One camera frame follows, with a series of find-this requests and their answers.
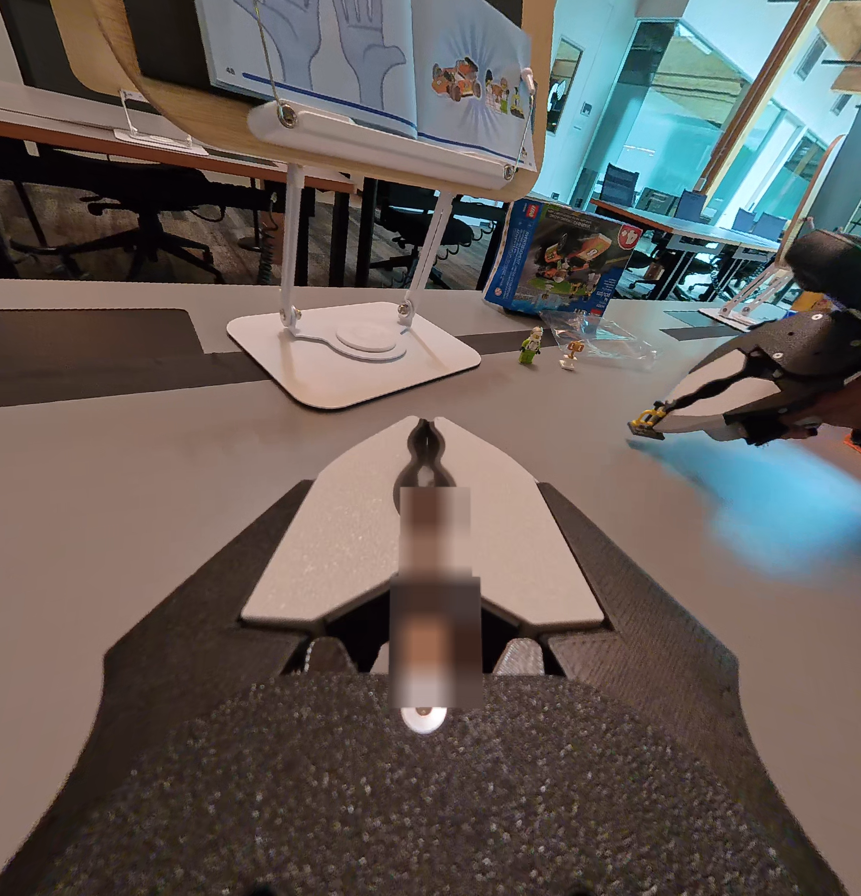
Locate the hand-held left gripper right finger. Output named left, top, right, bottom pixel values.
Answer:
left=428, top=418, right=606, bottom=634

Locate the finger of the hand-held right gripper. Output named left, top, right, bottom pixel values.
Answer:
left=666, top=341, right=792, bottom=414
left=676, top=378, right=830, bottom=446

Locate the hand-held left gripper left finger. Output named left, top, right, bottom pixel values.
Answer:
left=242, top=418, right=420, bottom=631

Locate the small yellow lego piece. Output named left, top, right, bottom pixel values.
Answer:
left=628, top=401, right=678, bottom=436

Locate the lego instruction booklet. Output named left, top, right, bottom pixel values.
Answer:
left=196, top=0, right=536, bottom=166

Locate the blue lego set box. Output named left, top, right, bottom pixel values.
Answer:
left=484, top=196, right=644, bottom=316

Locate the person's right hand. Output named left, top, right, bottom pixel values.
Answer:
left=809, top=367, right=861, bottom=438

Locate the white display stand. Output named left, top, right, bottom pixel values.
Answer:
left=704, top=264, right=802, bottom=334

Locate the clear plastic bag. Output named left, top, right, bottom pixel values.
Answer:
left=578, top=311, right=662, bottom=368

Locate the long wooden office desk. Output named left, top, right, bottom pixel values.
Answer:
left=592, top=196, right=788, bottom=302

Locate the black office chair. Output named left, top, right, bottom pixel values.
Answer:
left=358, top=180, right=504, bottom=291
left=11, top=147, right=242, bottom=281

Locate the small white desk stand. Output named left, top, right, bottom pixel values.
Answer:
left=116, top=89, right=207, bottom=155

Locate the small wooden desk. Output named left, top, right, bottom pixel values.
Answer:
left=0, top=105, right=361, bottom=288

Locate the wooden pillar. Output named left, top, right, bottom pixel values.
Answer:
left=50, top=0, right=557, bottom=197

